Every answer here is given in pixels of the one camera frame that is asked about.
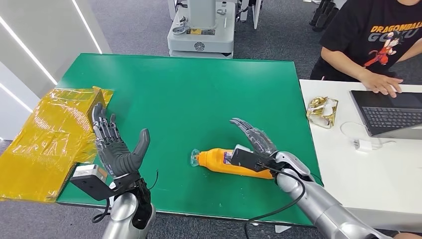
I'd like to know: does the person's hand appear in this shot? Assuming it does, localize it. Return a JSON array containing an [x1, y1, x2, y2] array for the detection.
[[361, 71, 404, 99]]

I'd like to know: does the yellow taped cardboard box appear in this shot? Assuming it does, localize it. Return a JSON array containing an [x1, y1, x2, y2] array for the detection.
[[0, 86, 114, 203]]

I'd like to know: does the orange detergent bottle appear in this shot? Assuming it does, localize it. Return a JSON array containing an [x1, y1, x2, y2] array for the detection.
[[190, 148, 274, 180]]

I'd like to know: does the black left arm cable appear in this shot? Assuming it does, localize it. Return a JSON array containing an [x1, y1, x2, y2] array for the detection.
[[92, 198, 111, 224]]

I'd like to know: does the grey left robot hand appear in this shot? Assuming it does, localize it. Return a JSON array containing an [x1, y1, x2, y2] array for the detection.
[[91, 102, 151, 180]]

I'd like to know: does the white charger block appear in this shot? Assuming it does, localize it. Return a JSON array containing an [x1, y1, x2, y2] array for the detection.
[[352, 138, 373, 153]]

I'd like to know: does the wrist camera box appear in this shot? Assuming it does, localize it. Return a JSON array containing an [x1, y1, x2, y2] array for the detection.
[[70, 164, 116, 202], [230, 144, 274, 173]]

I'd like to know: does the grey wheeled machine base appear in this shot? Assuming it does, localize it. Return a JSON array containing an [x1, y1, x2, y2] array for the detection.
[[167, 0, 236, 59]]

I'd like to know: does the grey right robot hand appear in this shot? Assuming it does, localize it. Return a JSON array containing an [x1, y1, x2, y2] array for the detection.
[[229, 118, 278, 157]]

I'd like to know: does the gold foil packet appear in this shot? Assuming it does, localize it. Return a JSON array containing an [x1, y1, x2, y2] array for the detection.
[[306, 96, 339, 129]]

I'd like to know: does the dark grey laptop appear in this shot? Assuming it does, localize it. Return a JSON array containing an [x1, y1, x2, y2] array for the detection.
[[349, 90, 422, 140]]

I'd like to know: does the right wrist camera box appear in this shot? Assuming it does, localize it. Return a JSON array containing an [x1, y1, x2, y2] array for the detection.
[[230, 144, 274, 173]]

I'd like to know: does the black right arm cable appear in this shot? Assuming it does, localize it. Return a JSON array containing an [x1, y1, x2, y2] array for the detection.
[[244, 165, 307, 239]]

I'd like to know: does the thin white cable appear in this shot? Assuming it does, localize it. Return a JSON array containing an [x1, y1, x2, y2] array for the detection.
[[339, 121, 396, 149]]

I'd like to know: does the white wall light strip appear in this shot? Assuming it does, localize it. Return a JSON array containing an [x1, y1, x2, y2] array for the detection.
[[0, 16, 58, 86], [0, 84, 34, 113], [71, 0, 103, 54]]

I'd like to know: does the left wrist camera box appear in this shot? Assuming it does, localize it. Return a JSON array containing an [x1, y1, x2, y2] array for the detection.
[[70, 164, 116, 202]]

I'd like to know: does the person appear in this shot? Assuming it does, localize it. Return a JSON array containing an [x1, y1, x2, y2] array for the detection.
[[310, 0, 422, 99]]

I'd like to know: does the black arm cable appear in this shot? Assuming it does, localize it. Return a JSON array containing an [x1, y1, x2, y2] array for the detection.
[[244, 165, 307, 239], [92, 198, 111, 224]]

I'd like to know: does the white furniture panel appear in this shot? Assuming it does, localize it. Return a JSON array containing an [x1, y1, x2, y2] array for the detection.
[[240, 0, 263, 30]]

